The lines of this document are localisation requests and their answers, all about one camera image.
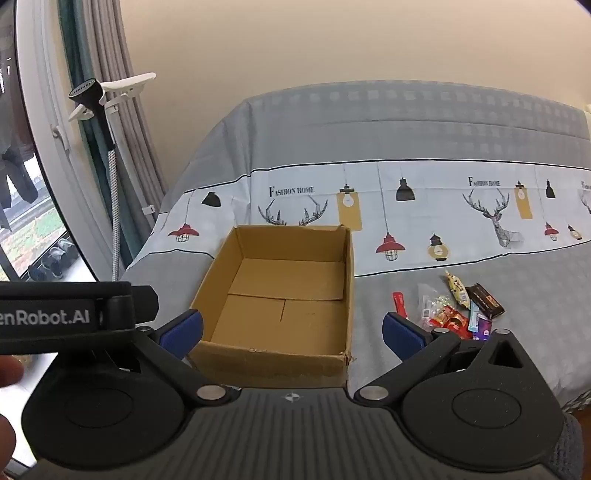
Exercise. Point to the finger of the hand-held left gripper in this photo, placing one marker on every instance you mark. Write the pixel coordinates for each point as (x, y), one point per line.
(145, 304)

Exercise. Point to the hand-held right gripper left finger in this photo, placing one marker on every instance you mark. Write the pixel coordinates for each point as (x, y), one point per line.
(182, 331)

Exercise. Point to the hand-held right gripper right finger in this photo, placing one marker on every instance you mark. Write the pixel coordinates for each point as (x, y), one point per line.
(400, 338)

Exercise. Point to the red stick snack packet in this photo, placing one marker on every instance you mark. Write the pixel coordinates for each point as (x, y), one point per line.
(400, 304)

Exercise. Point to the clear plastic candy bag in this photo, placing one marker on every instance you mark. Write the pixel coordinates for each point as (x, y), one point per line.
(430, 299)

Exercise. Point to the red candy packet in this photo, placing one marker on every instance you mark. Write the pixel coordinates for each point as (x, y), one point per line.
(447, 319)

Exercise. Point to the light blue snack packet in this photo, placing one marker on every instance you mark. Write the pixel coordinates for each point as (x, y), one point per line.
(473, 322)

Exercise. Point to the yellow snack packet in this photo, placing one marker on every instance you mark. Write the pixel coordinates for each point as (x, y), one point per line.
(457, 287)

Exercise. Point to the purple snack packet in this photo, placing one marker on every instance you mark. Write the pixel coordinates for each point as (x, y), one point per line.
(483, 326)

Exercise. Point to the cardboard box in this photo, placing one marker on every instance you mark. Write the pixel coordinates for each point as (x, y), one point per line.
(277, 318)

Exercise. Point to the person's left hand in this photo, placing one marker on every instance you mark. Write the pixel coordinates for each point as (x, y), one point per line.
(10, 371)

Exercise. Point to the dark shoe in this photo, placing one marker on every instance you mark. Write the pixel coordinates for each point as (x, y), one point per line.
(37, 272)
(62, 256)

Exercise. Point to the white plastic clip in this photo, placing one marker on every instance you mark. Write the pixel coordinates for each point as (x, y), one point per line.
(148, 210)

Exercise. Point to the dark hanging clothes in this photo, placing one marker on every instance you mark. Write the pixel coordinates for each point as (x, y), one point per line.
(16, 175)

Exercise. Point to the teal curtain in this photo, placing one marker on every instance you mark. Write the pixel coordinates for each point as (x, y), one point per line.
(92, 152)

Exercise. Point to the grey patterned sofa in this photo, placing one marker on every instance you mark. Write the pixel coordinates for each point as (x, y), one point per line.
(415, 138)

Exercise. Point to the dark grey knit cloth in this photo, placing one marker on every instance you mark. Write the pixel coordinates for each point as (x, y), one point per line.
(568, 447)

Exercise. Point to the black garment steamer head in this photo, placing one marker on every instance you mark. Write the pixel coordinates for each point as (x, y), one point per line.
(90, 99)

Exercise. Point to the white plastic hanger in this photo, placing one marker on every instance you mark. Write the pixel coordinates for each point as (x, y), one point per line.
(127, 85)

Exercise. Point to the white window frame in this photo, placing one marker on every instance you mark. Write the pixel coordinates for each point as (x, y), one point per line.
(51, 138)

